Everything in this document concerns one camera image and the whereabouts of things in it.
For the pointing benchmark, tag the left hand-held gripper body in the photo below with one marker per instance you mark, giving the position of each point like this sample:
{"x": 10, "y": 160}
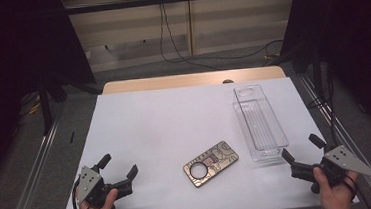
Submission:
{"x": 95, "y": 192}

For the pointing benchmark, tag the dark round table grommet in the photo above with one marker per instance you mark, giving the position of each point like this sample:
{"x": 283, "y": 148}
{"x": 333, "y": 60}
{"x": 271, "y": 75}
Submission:
{"x": 228, "y": 81}

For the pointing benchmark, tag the wooden table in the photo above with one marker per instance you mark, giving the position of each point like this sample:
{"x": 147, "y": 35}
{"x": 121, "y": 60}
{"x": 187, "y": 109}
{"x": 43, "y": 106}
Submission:
{"x": 171, "y": 81}

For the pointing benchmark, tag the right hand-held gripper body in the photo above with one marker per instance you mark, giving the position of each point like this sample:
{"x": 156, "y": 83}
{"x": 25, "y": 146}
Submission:
{"x": 337, "y": 162}

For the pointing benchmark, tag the small black stick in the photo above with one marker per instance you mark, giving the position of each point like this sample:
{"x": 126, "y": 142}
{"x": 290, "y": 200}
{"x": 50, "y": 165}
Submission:
{"x": 72, "y": 137}

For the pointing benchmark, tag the clear plastic bin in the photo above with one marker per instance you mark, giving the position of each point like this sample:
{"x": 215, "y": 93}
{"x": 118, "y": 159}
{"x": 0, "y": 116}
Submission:
{"x": 262, "y": 125}

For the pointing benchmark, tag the black curtain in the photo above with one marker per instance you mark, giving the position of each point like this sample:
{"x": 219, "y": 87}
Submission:
{"x": 10, "y": 64}
{"x": 352, "y": 38}

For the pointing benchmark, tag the person's right hand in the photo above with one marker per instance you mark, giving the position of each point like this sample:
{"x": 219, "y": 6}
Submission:
{"x": 336, "y": 198}

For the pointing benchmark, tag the white table board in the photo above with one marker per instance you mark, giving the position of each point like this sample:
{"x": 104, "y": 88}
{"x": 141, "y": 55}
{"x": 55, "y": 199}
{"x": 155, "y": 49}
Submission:
{"x": 161, "y": 119}

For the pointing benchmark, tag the black metal stand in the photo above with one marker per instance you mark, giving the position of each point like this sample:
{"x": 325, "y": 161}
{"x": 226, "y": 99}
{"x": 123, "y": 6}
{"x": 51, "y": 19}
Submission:
{"x": 45, "y": 109}

